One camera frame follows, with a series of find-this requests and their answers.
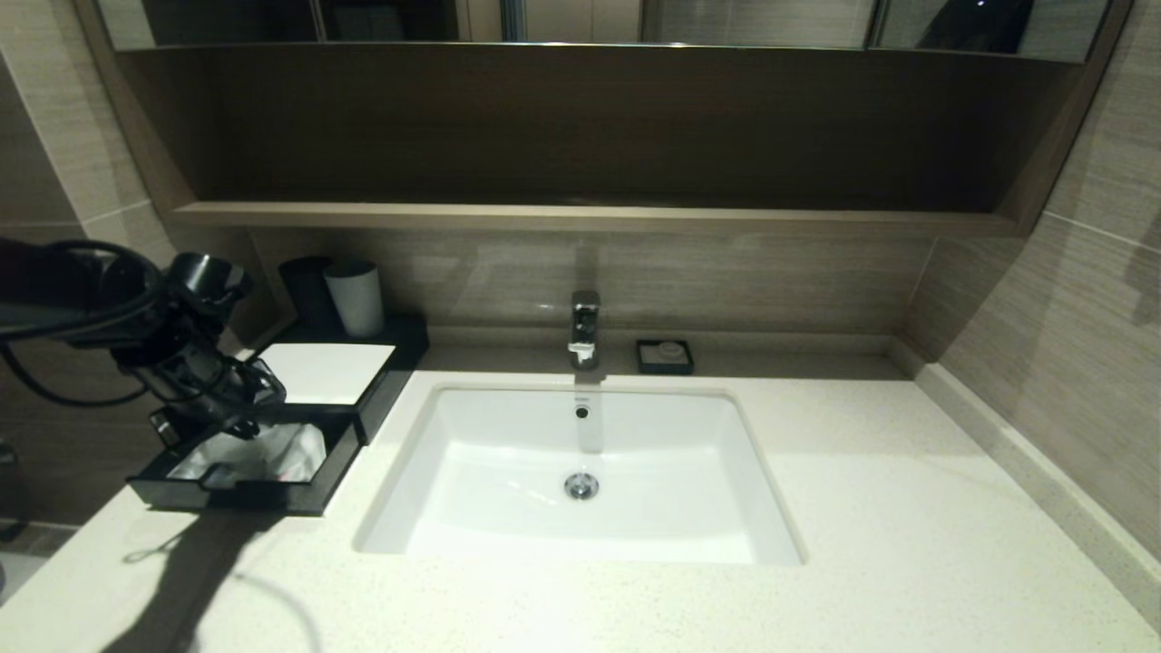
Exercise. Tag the frosted packet with green print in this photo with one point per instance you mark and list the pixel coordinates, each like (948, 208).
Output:
(190, 464)

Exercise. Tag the white sink basin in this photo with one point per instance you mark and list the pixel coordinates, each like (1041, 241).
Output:
(671, 490)

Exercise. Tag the black pull-out drawer tray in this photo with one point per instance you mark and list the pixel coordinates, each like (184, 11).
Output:
(317, 494)

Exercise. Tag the chrome sink drain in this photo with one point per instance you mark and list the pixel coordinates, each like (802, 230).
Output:
(581, 487)

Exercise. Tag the black and orange left arm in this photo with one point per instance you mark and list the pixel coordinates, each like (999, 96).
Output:
(91, 290)

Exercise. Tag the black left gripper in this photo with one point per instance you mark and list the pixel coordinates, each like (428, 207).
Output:
(209, 381)

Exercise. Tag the black soap dish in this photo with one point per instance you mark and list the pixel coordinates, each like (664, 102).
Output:
(646, 363)

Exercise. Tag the black cup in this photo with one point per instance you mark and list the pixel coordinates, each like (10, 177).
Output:
(304, 286)

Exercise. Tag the grey plastic cup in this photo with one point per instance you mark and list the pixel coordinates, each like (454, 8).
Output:
(356, 299)

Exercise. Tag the chrome faucet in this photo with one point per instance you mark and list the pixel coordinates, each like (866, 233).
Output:
(585, 326)

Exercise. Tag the black amenity drawer box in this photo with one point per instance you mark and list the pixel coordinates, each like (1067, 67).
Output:
(404, 349)

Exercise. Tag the brown wooden shelf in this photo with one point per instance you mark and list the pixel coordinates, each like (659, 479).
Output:
(590, 219)

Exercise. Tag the clear packet with white disc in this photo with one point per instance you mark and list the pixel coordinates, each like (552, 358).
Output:
(245, 462)

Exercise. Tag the wall mirror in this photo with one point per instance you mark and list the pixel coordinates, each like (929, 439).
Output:
(744, 20)

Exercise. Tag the round white soap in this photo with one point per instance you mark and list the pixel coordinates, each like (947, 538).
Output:
(669, 350)

